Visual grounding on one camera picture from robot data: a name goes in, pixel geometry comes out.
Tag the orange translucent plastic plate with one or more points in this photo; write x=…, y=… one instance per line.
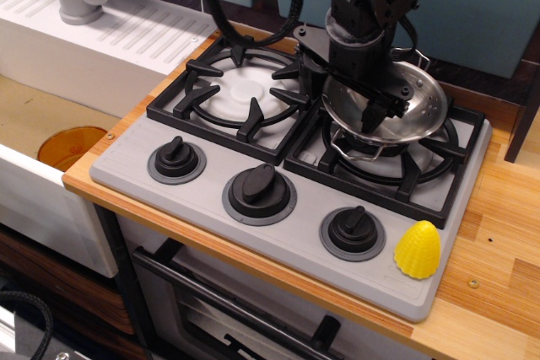
x=63, y=149

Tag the black left stove knob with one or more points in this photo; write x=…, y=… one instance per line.
x=176, y=162

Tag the black stove knob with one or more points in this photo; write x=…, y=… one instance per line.
x=352, y=234
x=176, y=162
x=259, y=196

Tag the grey toy stove top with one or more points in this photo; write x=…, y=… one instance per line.
x=295, y=241

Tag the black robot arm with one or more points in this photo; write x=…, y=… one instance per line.
x=361, y=17

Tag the black left burner grate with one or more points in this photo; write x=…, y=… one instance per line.
x=252, y=101

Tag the oven door with black handle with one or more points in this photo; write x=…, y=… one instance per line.
x=213, y=310

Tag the black right stove knob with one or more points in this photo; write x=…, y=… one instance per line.
x=352, y=234

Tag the yellow plastic corn piece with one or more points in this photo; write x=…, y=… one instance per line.
x=418, y=252

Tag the perforated steel colander bowl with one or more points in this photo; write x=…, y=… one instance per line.
x=427, y=112

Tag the black right burner grate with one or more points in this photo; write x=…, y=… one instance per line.
x=431, y=179

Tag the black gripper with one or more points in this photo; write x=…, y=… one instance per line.
x=361, y=63

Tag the black burner grate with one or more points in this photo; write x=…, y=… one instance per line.
x=252, y=101
x=431, y=179

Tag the black middle stove knob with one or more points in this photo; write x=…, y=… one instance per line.
x=259, y=196

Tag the white toy sink unit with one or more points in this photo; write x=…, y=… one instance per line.
x=56, y=76

